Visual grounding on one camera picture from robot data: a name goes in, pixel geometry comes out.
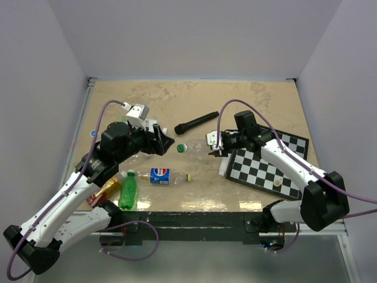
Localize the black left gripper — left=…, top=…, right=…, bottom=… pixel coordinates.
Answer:
left=116, top=120, right=174, bottom=163

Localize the clear plastic bottle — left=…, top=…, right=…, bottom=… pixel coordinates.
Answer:
left=186, top=139, right=210, bottom=161

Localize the green bottle cap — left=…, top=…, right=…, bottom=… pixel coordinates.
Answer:
left=176, top=144, right=187, bottom=153

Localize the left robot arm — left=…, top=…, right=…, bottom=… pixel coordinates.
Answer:
left=3, top=122, right=174, bottom=275

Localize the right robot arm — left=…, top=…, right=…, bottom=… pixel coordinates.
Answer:
left=206, top=110, right=349, bottom=232

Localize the Pepsi bottle blue label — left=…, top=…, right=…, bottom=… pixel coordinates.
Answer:
left=137, top=167, right=193, bottom=186

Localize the clear bottle green label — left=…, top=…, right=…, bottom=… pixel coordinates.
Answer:
left=119, top=115, right=168, bottom=133

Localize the green plastic bottle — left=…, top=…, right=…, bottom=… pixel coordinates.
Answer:
left=118, top=169, right=138, bottom=211

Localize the white microphone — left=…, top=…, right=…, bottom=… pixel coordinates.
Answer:
left=219, top=156, right=230, bottom=177

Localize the black microphone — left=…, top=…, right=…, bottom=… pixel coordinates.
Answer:
left=174, top=111, right=219, bottom=135

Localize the black white chessboard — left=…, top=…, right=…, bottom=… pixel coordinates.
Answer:
left=225, top=125, right=310, bottom=201

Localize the cream chess piece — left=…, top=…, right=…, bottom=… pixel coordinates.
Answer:
left=273, top=177, right=283, bottom=187

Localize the red gold snack packet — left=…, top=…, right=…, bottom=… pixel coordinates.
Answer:
left=87, top=177, right=121, bottom=208

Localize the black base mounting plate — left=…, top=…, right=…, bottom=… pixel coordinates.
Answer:
left=108, top=211, right=296, bottom=245

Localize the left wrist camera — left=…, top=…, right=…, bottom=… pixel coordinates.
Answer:
left=126, top=104, right=150, bottom=129

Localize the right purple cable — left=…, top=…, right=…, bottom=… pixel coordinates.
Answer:
left=217, top=99, right=377, bottom=254

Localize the purple cable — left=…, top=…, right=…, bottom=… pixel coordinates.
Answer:
left=6, top=100, right=161, bottom=281
left=217, top=99, right=377, bottom=254

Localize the aluminium table frame rail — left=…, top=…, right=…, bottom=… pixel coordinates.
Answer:
left=22, top=77, right=98, bottom=283

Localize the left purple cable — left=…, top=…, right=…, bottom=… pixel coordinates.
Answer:
left=6, top=100, right=161, bottom=281

